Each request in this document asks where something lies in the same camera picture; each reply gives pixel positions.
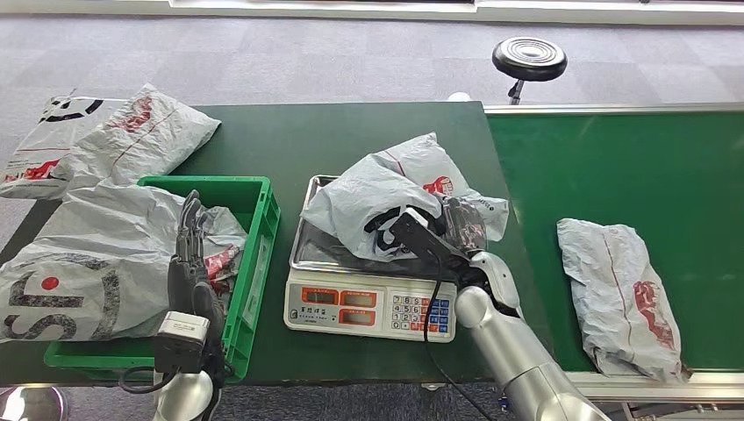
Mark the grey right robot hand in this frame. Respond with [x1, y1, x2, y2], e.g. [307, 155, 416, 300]
[439, 196, 490, 257]

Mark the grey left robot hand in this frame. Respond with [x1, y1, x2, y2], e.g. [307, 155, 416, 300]
[167, 189, 228, 351]

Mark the white parcel red black print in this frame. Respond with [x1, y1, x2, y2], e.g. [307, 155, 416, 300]
[301, 132, 511, 262]

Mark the grey parcel with large letters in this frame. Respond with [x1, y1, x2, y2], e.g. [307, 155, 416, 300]
[0, 181, 248, 344]

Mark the crumpled grey parcel red print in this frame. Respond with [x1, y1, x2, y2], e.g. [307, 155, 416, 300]
[52, 83, 222, 190]

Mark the green conveyor belt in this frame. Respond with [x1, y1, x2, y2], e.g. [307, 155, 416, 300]
[483, 103, 744, 421]

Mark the green plastic crate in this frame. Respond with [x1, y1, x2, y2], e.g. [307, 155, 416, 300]
[43, 175, 282, 385]

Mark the white scale with steel tray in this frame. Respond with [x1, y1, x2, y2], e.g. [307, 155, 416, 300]
[283, 174, 461, 344]

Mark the black round stool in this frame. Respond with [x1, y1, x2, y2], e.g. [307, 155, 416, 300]
[492, 35, 569, 107]

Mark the chrome round base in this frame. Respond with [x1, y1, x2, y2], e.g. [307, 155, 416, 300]
[0, 386, 68, 421]

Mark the flat white bag black arc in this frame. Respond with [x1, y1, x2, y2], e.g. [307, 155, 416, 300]
[0, 96, 129, 202]

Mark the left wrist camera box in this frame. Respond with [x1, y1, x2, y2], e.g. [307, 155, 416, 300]
[153, 310, 211, 376]

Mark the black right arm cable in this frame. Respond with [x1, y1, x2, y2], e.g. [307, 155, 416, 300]
[423, 261, 495, 421]

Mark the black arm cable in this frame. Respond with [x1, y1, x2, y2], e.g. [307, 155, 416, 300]
[423, 261, 495, 421]
[118, 364, 178, 396]

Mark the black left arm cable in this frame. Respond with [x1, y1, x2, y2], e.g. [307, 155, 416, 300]
[118, 364, 178, 396]

